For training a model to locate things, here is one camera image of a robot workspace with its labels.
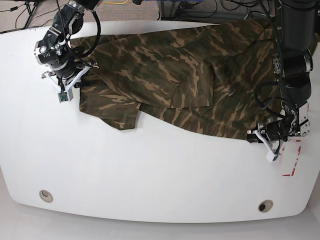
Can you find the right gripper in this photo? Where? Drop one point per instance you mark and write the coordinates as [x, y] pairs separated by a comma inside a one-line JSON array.
[[70, 75]]

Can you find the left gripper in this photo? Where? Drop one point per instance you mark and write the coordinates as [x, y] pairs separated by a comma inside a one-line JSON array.
[[270, 134]]

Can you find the camouflage t-shirt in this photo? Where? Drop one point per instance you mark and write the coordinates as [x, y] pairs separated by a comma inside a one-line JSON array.
[[200, 79]]

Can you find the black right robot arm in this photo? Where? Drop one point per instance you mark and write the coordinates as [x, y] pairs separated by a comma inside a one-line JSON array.
[[67, 63]]

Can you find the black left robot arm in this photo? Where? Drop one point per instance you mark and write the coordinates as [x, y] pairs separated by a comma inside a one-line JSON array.
[[294, 26]]

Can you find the red tape rectangle marking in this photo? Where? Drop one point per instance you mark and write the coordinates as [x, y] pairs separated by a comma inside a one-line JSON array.
[[290, 156]]

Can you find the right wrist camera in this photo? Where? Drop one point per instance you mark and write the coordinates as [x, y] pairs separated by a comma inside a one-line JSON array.
[[65, 96]]

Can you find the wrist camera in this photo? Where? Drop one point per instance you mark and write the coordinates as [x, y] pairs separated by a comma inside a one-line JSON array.
[[65, 96], [272, 156]]

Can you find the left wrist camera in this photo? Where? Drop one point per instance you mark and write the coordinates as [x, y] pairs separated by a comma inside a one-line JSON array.
[[272, 156]]

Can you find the right table cable grommet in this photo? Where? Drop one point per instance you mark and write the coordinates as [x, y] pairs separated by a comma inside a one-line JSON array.
[[265, 206]]

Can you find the table cable grommet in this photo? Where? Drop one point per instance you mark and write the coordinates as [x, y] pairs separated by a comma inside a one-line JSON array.
[[265, 206], [46, 196]]

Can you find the left table cable grommet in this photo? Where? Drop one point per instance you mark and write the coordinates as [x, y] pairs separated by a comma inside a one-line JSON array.
[[46, 196]]

